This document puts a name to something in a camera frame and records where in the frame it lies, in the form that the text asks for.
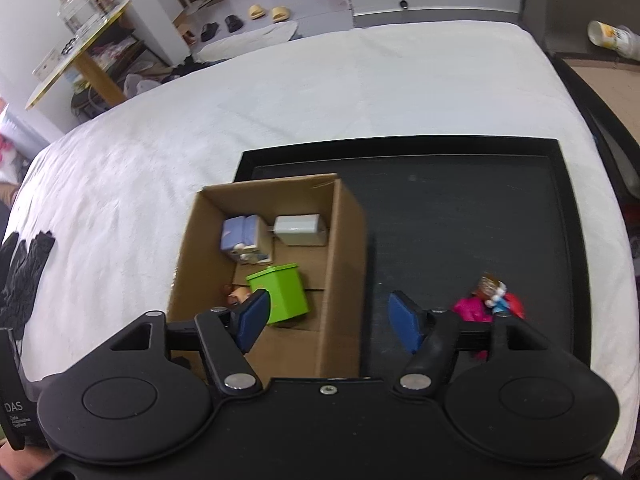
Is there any small white box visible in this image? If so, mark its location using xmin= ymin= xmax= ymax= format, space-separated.
xmin=32 ymin=49 xmax=59 ymax=80

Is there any black side table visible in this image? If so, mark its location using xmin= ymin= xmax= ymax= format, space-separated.
xmin=545 ymin=50 xmax=640 ymax=211

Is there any green hexagonal box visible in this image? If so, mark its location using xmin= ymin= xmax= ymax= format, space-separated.
xmin=246 ymin=263 xmax=310 ymax=326

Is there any pink toy figure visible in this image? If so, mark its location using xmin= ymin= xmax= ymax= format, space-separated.
xmin=452 ymin=296 xmax=496 ymax=361

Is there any black tray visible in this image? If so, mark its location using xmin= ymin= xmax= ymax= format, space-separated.
xmin=232 ymin=135 xmax=589 ymax=367

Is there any brown cardboard box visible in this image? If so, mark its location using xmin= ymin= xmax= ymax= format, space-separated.
xmin=166 ymin=173 xmax=369 ymax=382

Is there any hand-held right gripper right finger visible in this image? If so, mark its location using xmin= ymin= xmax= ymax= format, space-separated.
xmin=388 ymin=291 xmax=548 ymax=392

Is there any pink plush toy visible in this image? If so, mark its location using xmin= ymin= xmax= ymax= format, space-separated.
xmin=0 ymin=132 xmax=21 ymax=184

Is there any yellow white cup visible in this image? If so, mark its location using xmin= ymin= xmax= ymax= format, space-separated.
xmin=586 ymin=20 xmax=640 ymax=60

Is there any brown cardboard sheet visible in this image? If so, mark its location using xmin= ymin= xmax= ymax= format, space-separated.
xmin=562 ymin=57 xmax=640 ymax=147

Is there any white charger plug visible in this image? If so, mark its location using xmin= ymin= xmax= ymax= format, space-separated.
xmin=267 ymin=214 xmax=329 ymax=247

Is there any clear plastic bottle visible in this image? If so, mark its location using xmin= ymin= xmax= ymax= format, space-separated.
xmin=56 ymin=0 xmax=101 ymax=31

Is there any blue blocky toy figure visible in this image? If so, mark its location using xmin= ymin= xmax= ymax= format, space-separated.
xmin=221 ymin=215 xmax=274 ymax=265

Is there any person's left forearm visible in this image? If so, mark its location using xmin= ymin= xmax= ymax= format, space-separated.
xmin=0 ymin=447 xmax=59 ymax=480

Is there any brown-haired small figurine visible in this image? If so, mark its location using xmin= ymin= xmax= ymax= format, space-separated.
xmin=223 ymin=284 xmax=254 ymax=309

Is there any white rug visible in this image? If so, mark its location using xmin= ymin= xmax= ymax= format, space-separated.
xmin=195 ymin=20 xmax=300 ymax=63

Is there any round yellow-edged table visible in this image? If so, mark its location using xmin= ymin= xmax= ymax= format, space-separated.
xmin=25 ymin=0 xmax=139 ymax=112

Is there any small red toy figurine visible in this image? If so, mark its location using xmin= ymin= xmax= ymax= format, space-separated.
xmin=475 ymin=272 xmax=527 ymax=320

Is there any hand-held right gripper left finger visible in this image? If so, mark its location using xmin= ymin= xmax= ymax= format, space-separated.
xmin=107 ymin=290 xmax=272 ymax=394

